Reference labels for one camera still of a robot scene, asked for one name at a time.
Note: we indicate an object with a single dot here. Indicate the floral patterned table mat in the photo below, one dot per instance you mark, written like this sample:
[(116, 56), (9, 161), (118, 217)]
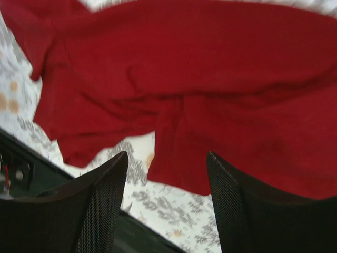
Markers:
[(163, 200)]

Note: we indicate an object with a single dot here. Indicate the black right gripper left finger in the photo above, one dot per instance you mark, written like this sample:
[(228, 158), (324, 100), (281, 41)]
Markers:
[(78, 216)]

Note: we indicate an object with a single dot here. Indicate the dark red t-shirt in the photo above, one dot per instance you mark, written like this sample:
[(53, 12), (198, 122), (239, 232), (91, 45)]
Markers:
[(184, 79)]

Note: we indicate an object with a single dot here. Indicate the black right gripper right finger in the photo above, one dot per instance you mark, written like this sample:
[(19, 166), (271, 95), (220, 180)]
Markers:
[(252, 216)]

